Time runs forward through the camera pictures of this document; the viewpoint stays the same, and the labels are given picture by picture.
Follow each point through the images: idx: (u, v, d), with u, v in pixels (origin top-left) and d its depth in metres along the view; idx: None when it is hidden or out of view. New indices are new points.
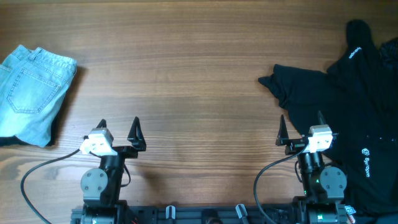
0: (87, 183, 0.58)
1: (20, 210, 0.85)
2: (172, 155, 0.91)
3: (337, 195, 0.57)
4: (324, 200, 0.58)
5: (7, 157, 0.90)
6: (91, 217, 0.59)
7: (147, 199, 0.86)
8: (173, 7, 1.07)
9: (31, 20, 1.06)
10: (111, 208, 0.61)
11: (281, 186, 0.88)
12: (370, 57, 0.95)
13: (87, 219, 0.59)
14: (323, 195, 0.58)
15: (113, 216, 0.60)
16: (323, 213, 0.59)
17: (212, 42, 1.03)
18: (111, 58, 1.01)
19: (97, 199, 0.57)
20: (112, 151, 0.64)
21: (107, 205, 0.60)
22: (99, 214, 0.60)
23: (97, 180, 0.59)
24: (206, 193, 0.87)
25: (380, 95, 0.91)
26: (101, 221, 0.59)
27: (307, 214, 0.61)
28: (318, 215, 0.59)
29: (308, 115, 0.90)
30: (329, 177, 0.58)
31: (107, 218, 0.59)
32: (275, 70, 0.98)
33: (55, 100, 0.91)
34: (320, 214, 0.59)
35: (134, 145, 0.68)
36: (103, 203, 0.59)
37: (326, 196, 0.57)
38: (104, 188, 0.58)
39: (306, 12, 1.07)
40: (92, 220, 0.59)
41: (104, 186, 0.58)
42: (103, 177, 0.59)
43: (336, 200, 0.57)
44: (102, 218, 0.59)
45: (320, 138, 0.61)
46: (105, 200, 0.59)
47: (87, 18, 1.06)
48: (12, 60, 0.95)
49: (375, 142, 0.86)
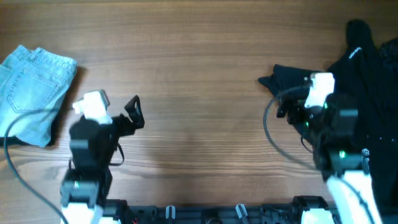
0: (76, 127, 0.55)
1: (20, 210, 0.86)
2: (173, 155, 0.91)
3: (349, 114, 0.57)
4: (337, 127, 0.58)
5: (7, 157, 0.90)
6: (73, 182, 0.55)
7: (147, 199, 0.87)
8: (173, 7, 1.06)
9: (30, 20, 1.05)
10: (97, 172, 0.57)
11: (281, 186, 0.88)
12: (370, 56, 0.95)
13: (69, 183, 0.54)
14: (336, 124, 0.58)
15: (97, 181, 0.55)
16: (344, 152, 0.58)
17: (212, 43, 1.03)
18: (111, 58, 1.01)
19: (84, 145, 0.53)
20: (105, 116, 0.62)
21: (95, 160, 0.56)
22: (81, 179, 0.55)
23: (86, 127, 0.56)
24: (206, 193, 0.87)
25: (380, 95, 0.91)
26: (83, 185, 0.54)
27: (328, 156, 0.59)
28: (340, 154, 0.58)
29: None
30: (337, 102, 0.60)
31: (90, 182, 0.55)
32: (274, 70, 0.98)
33: (55, 101, 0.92)
34: (341, 152, 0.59)
35: (131, 116, 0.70)
36: (92, 156, 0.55)
37: (337, 119, 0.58)
38: (92, 135, 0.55)
39: (306, 12, 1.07)
40: (75, 183, 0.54)
41: (94, 134, 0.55)
42: (93, 126, 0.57)
43: (349, 117, 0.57)
44: (84, 183, 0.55)
45: (322, 79, 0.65)
46: (94, 149, 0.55)
47: (87, 18, 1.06)
48: (12, 60, 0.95)
49: (374, 143, 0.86)
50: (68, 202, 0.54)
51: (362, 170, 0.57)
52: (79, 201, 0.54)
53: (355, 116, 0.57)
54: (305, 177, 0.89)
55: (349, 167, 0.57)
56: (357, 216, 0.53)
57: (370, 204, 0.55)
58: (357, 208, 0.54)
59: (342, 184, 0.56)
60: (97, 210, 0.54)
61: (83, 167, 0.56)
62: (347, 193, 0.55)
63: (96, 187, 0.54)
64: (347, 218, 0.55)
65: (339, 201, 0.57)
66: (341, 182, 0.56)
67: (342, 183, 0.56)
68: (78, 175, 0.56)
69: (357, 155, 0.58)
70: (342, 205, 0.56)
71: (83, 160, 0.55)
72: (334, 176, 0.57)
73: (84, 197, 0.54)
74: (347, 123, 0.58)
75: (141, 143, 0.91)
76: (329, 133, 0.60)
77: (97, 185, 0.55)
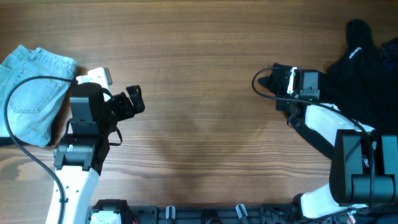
0: (79, 86, 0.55)
1: (20, 210, 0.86)
2: (173, 155, 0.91)
3: (311, 74, 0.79)
4: (305, 86, 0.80)
5: (7, 157, 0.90)
6: (68, 144, 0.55)
7: (147, 199, 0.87)
8: (173, 7, 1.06)
9: (30, 20, 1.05)
10: (93, 136, 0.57)
11: (281, 186, 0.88)
12: (370, 56, 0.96)
13: (64, 146, 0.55)
14: (303, 83, 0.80)
15: (93, 145, 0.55)
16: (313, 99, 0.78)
17: (212, 43, 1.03)
18: (111, 58, 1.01)
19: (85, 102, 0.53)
20: (106, 87, 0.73)
21: (94, 121, 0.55)
22: (76, 141, 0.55)
23: (86, 87, 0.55)
24: (206, 193, 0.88)
25: (380, 95, 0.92)
26: (78, 147, 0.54)
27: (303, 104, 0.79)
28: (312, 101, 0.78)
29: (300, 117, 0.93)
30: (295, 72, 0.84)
31: (86, 145, 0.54)
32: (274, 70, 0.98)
33: (55, 100, 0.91)
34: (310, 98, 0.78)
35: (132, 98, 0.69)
36: (91, 116, 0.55)
37: (302, 79, 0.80)
38: (95, 92, 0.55)
39: (306, 12, 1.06)
40: (69, 145, 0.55)
41: (94, 92, 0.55)
42: (94, 85, 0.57)
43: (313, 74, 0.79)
44: (79, 146, 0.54)
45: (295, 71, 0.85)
46: (95, 108, 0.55)
47: (87, 17, 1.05)
48: (12, 60, 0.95)
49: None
50: (63, 165, 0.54)
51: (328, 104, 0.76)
52: (73, 164, 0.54)
53: (315, 76, 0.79)
54: (305, 177, 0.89)
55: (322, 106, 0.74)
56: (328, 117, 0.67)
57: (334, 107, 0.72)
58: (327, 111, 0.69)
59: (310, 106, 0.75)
60: (91, 174, 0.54)
61: (83, 130, 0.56)
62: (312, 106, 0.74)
63: (91, 150, 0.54)
64: (319, 124, 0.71)
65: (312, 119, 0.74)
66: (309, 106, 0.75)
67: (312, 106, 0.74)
68: (74, 139, 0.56)
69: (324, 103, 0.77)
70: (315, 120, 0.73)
71: (83, 118, 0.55)
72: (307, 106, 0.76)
73: (80, 160, 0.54)
74: (313, 83, 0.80)
75: (140, 143, 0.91)
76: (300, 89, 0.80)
77: (94, 148, 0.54)
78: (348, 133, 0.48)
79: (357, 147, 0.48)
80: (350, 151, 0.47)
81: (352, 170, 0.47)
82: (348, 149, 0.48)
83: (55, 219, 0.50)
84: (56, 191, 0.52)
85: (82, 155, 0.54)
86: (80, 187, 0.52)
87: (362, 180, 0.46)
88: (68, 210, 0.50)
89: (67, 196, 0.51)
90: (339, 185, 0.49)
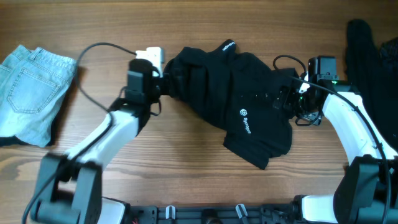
0: (135, 61, 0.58)
1: (20, 210, 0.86)
2: (172, 155, 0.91)
3: (329, 60, 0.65)
4: (323, 71, 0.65)
5: (7, 157, 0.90)
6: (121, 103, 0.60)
7: (147, 199, 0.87)
8: (173, 7, 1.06)
9: (30, 20, 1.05)
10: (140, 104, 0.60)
11: (281, 186, 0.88)
12: (369, 57, 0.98)
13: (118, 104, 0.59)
14: (319, 69, 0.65)
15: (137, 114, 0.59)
16: (336, 81, 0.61)
17: (212, 42, 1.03)
18: (111, 58, 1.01)
19: (139, 76, 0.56)
20: (157, 66, 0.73)
21: (143, 93, 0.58)
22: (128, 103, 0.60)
23: (140, 65, 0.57)
24: (206, 193, 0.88)
25: (387, 93, 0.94)
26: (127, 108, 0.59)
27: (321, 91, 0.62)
28: (333, 82, 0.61)
29: (232, 118, 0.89)
30: (329, 67, 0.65)
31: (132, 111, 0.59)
32: (240, 57, 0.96)
33: (55, 100, 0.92)
34: (332, 81, 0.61)
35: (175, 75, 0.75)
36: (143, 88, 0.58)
37: (318, 66, 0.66)
38: (148, 71, 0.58)
39: (306, 12, 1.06)
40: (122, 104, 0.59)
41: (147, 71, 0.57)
42: (148, 63, 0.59)
43: (328, 61, 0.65)
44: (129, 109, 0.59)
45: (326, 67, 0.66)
46: (146, 84, 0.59)
47: (86, 18, 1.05)
48: (12, 60, 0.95)
49: (388, 138, 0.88)
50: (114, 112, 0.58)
51: (352, 91, 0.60)
52: (124, 112, 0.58)
53: (333, 62, 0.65)
54: (305, 177, 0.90)
55: (341, 90, 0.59)
56: (352, 119, 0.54)
57: (362, 110, 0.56)
58: (351, 114, 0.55)
59: (336, 98, 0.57)
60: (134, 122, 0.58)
61: (131, 98, 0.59)
62: (340, 102, 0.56)
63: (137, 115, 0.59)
64: (346, 129, 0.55)
65: (335, 115, 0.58)
66: (334, 95, 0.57)
67: (334, 96, 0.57)
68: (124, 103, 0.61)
69: (346, 86, 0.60)
70: (339, 119, 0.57)
71: (134, 89, 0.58)
72: (329, 95, 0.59)
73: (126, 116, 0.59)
74: (331, 68, 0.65)
75: (140, 143, 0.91)
76: (316, 75, 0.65)
77: (138, 116, 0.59)
78: (365, 162, 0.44)
79: (371, 183, 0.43)
80: (363, 186, 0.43)
81: (361, 202, 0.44)
82: (362, 180, 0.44)
83: (98, 132, 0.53)
84: (107, 116, 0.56)
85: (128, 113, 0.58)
86: (125, 121, 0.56)
87: (369, 209, 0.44)
88: (112, 132, 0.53)
89: (116, 122, 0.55)
90: (343, 206, 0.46)
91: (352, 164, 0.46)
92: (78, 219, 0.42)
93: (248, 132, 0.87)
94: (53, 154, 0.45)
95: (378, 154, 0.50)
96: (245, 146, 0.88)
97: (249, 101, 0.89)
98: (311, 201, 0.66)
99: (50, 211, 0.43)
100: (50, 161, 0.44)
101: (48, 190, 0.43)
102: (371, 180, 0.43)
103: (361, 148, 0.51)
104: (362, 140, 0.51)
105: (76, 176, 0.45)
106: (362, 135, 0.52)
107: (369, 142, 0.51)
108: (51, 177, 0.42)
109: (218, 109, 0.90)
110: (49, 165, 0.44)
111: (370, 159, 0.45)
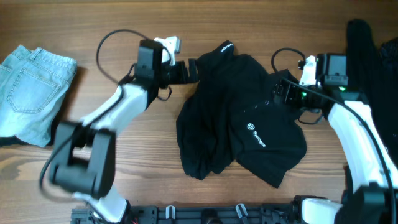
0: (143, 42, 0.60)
1: (20, 210, 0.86)
2: (173, 155, 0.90)
3: (339, 58, 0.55)
4: (331, 71, 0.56)
5: (7, 157, 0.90)
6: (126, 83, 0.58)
7: (147, 199, 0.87)
8: (173, 7, 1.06)
9: (30, 20, 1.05)
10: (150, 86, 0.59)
11: (281, 187, 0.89)
12: (369, 56, 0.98)
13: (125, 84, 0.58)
14: (327, 68, 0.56)
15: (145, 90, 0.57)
16: (344, 87, 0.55)
17: (212, 43, 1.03)
18: (111, 58, 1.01)
19: (150, 53, 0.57)
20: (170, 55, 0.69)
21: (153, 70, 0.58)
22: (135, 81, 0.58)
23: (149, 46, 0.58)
24: (206, 193, 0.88)
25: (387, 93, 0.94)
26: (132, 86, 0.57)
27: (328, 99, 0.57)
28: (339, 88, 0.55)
29: (245, 135, 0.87)
30: (339, 66, 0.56)
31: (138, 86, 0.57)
32: (238, 60, 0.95)
33: (55, 101, 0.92)
34: (339, 87, 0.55)
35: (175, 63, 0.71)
36: (153, 63, 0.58)
37: (325, 64, 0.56)
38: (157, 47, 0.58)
39: (306, 12, 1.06)
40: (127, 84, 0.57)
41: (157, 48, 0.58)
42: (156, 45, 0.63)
43: (338, 60, 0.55)
44: (137, 83, 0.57)
45: None
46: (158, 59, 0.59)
47: (86, 18, 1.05)
48: (13, 60, 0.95)
49: (389, 137, 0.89)
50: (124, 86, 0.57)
51: (361, 99, 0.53)
52: (133, 88, 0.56)
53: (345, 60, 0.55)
54: (305, 177, 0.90)
55: (349, 98, 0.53)
56: (359, 137, 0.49)
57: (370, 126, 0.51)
58: (358, 130, 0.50)
59: (342, 108, 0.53)
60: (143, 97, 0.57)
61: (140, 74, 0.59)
62: (346, 115, 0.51)
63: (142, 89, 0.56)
64: (352, 147, 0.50)
65: (342, 128, 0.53)
66: (340, 106, 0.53)
67: (341, 107, 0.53)
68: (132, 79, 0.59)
69: (356, 91, 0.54)
70: (346, 134, 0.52)
71: (144, 65, 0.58)
72: (335, 104, 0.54)
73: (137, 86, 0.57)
74: (342, 68, 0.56)
75: (140, 143, 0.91)
76: (324, 76, 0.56)
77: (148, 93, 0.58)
78: (371, 190, 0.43)
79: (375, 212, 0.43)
80: (367, 214, 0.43)
81: None
82: (367, 210, 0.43)
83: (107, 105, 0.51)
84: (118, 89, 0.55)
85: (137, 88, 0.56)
86: (136, 96, 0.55)
87: None
88: (123, 103, 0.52)
89: (127, 96, 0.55)
90: None
91: (357, 190, 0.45)
92: (94, 180, 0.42)
93: (262, 145, 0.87)
94: (68, 122, 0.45)
95: (385, 180, 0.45)
96: (258, 162, 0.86)
97: (255, 114, 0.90)
98: (311, 205, 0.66)
99: (66, 175, 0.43)
100: (66, 125, 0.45)
101: (65, 152, 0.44)
102: (375, 208, 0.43)
103: (367, 172, 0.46)
104: (368, 163, 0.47)
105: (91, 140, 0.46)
106: (368, 156, 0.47)
107: (376, 165, 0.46)
108: (67, 140, 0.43)
109: (226, 123, 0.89)
110: (66, 128, 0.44)
111: (377, 188, 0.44)
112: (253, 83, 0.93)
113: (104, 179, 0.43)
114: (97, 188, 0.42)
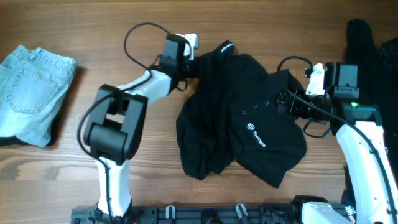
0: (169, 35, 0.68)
1: (20, 210, 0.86)
2: (172, 155, 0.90)
3: (349, 68, 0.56)
4: (341, 83, 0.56)
5: (7, 157, 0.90)
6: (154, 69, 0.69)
7: (147, 199, 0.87)
8: (173, 7, 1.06)
9: (30, 20, 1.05)
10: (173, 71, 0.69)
11: (281, 187, 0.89)
12: (369, 57, 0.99)
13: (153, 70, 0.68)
14: (337, 79, 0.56)
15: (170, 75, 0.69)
16: (357, 102, 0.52)
17: (212, 42, 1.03)
18: (111, 58, 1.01)
19: (175, 43, 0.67)
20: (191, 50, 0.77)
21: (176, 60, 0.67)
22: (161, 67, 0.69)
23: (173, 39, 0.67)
24: (206, 193, 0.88)
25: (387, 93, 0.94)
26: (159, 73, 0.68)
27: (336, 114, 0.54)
28: (352, 103, 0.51)
29: (245, 135, 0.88)
30: (349, 76, 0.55)
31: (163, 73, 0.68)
32: (238, 60, 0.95)
33: (55, 101, 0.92)
34: (352, 102, 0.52)
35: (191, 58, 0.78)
36: (176, 55, 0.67)
37: (335, 74, 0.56)
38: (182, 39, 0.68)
39: (306, 12, 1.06)
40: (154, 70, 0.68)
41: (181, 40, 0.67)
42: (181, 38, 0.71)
43: (347, 70, 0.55)
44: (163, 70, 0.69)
45: None
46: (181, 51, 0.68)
47: (86, 18, 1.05)
48: (12, 60, 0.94)
49: (389, 137, 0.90)
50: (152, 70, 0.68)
51: (374, 120, 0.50)
52: (159, 73, 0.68)
53: (355, 71, 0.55)
54: (305, 177, 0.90)
55: (361, 116, 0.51)
56: (368, 170, 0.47)
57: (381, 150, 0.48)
58: (368, 159, 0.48)
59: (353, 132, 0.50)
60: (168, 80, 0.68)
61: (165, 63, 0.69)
62: (356, 140, 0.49)
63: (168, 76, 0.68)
64: (359, 175, 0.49)
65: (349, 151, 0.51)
66: (351, 129, 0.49)
67: (350, 130, 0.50)
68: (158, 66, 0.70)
69: (370, 105, 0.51)
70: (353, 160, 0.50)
71: (169, 56, 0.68)
72: (344, 126, 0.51)
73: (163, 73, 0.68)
74: (352, 78, 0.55)
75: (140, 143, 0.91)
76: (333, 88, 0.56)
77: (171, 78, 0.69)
78: None
79: None
80: None
81: None
82: None
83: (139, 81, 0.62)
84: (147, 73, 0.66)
85: (163, 74, 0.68)
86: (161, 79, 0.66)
87: None
88: (152, 82, 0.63)
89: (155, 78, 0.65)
90: None
91: None
92: (125, 139, 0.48)
93: (263, 145, 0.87)
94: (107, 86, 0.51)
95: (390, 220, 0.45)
96: (258, 162, 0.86)
97: (255, 113, 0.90)
98: (313, 214, 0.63)
99: (101, 134, 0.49)
100: (105, 90, 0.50)
101: (102, 112, 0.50)
102: None
103: (372, 208, 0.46)
104: (375, 200, 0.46)
105: (124, 106, 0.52)
106: (376, 193, 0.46)
107: (384, 203, 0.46)
108: (105, 98, 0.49)
109: (226, 123, 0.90)
110: (103, 92, 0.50)
111: None
112: (252, 83, 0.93)
113: (134, 140, 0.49)
114: (126, 148, 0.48)
